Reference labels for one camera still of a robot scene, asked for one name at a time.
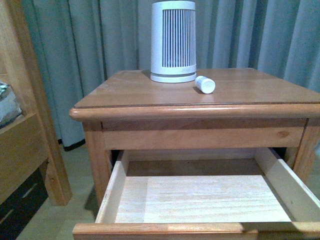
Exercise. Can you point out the white medicine bottle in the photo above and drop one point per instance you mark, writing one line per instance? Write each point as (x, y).
(205, 84)

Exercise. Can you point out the wooden drawer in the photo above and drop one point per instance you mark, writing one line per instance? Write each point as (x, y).
(228, 194)

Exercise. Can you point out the white cylindrical air purifier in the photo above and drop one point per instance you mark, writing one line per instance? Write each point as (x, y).
(173, 42)

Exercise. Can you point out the wooden nightstand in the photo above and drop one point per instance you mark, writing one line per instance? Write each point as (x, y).
(247, 109)

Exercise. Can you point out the grey curtain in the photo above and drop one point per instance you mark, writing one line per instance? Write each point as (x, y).
(80, 43)

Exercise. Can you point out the grey bedding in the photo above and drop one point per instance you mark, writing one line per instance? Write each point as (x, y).
(9, 106)

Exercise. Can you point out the wooden bed frame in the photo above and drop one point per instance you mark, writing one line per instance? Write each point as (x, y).
(29, 143)

